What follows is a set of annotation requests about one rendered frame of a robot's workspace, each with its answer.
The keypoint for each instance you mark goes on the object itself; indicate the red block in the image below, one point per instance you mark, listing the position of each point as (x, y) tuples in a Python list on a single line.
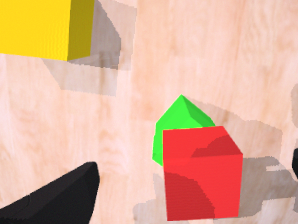
[(202, 173)]

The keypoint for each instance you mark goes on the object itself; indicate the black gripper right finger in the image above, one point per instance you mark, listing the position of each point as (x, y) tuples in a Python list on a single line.
[(295, 162)]

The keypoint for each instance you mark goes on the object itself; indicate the green block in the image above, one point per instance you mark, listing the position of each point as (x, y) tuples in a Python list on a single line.
[(173, 108), (184, 117)]

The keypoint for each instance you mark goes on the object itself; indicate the yellow block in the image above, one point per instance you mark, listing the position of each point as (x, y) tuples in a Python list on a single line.
[(56, 29)]

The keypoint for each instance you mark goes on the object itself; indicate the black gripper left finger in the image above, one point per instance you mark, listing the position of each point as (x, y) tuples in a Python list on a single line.
[(67, 200)]

